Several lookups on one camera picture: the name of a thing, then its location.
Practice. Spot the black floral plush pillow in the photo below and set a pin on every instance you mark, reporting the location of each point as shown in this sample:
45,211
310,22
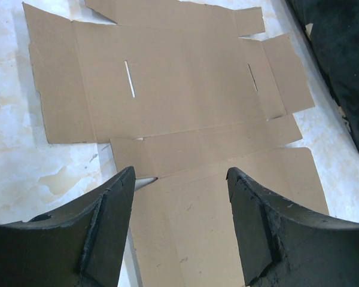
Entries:
333,29

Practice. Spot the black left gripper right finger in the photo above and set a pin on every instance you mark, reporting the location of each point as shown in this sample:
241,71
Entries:
282,243

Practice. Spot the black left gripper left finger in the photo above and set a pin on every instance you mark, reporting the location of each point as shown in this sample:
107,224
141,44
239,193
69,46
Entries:
78,244

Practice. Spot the brown cardboard box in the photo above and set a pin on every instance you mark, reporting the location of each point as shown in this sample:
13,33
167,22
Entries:
182,94

